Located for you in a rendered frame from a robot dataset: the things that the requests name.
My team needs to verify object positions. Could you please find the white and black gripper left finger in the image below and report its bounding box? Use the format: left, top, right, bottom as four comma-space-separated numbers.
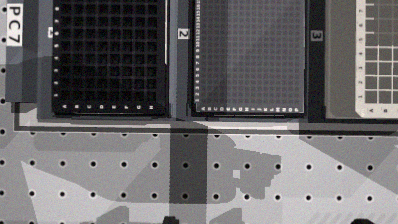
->
162, 216, 179, 224

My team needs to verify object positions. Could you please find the black well plate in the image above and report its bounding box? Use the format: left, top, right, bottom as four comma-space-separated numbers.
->
51, 0, 170, 116

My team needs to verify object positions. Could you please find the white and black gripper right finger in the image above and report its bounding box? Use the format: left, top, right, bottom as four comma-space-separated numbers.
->
351, 219, 374, 224

